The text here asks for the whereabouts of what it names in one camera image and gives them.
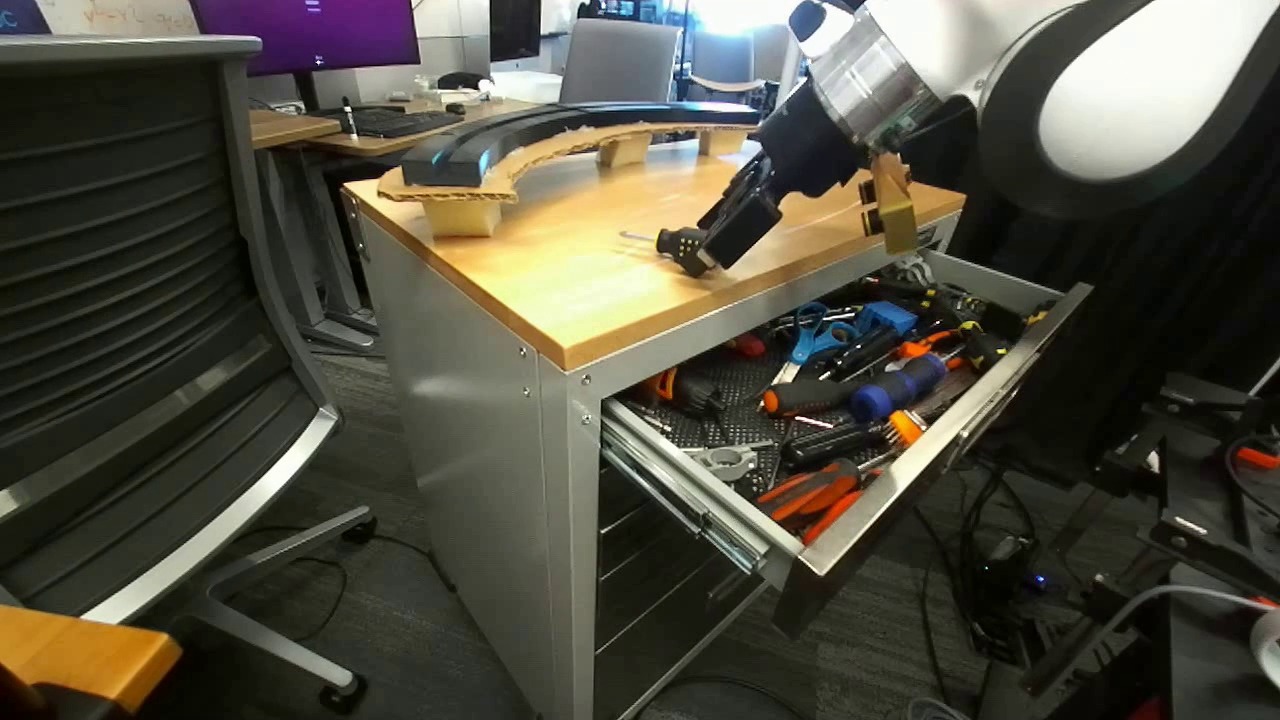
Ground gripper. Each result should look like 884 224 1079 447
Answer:
695 80 873 272

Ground black yellow-dotted screwdriver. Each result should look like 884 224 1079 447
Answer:
619 227 715 280

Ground black screwdriver orange collar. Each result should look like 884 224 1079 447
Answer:
780 409 927 473

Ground drawer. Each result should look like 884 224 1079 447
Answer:
600 248 1096 641

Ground grey office chair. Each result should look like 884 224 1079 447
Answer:
558 18 684 106
686 28 791 109

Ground orange black utility tool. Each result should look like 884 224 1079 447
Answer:
638 364 729 419

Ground blue plastic tool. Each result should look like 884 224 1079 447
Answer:
853 300 920 343

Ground silver metal clamp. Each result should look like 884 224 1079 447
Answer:
685 440 777 483

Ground black curved panel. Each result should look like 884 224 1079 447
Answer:
400 100 763 191

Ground curved cardboard support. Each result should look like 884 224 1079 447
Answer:
377 120 761 239

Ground yellow black tool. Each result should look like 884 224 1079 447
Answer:
953 320 1013 373

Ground black monitor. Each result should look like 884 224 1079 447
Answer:
488 0 543 64

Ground silver tool cabinet wooden top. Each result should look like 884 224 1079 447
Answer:
340 125 1096 720

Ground black keyboard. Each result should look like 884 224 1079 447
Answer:
322 105 467 140

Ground black curtain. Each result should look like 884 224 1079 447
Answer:
915 95 1280 481

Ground black power strip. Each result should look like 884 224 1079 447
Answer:
972 533 1043 603

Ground wooden office desk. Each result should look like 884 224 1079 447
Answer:
248 95 546 353

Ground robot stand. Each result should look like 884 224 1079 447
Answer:
1018 370 1280 720

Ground dark mesh office chair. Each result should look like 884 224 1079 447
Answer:
0 35 378 716

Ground white tape roll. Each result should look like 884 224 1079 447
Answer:
1249 605 1280 691

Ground wooden table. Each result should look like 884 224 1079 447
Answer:
0 604 184 719

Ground blue-handled scissors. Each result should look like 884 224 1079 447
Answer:
772 300 863 389

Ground orange black-handled screwdriver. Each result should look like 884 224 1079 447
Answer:
761 377 863 420

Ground blue-handled screwdriver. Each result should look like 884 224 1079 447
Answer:
848 351 949 424

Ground orange-handled pliers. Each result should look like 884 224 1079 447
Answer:
754 458 867 547

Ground drawer handle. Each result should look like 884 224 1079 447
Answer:
950 378 1026 453

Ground bunch of black cables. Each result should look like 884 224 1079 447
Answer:
912 455 1046 666

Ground white cable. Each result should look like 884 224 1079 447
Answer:
1095 584 1280 651

